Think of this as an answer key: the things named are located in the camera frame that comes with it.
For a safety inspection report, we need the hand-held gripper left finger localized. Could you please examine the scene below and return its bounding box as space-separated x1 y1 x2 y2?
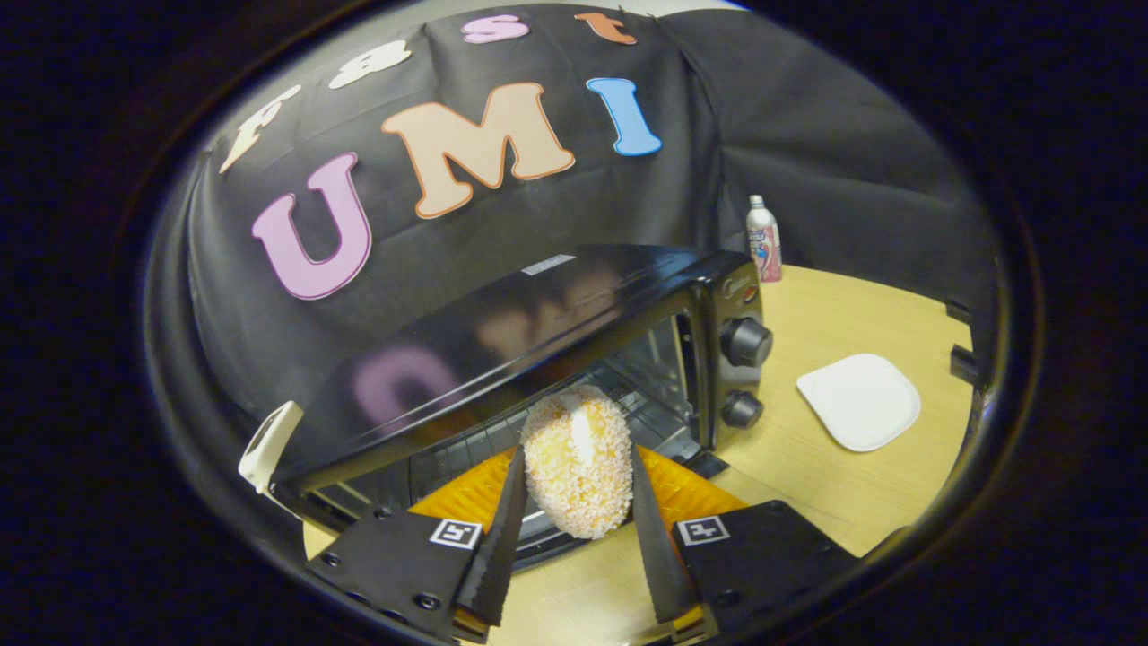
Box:
305 446 530 643

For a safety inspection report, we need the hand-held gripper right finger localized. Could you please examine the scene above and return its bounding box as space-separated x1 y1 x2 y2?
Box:
628 444 862 640

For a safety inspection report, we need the sugar-coated bread bun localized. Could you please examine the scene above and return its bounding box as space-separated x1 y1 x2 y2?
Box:
520 386 634 539

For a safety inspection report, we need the black toaster oven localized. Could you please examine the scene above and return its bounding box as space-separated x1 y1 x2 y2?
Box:
269 244 774 575

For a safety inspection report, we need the white pop-up toaster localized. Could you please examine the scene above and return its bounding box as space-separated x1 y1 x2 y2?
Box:
238 401 304 496

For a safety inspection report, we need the white square plate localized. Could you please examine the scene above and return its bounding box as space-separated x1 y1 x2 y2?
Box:
796 353 922 452

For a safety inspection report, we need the pink label plastic bottle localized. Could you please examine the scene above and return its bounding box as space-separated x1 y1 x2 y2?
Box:
746 195 783 284

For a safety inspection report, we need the black chair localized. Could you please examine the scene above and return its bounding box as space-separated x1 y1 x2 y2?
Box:
944 296 985 388

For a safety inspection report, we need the black backdrop cloth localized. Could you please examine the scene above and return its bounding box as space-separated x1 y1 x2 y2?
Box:
143 4 1001 539

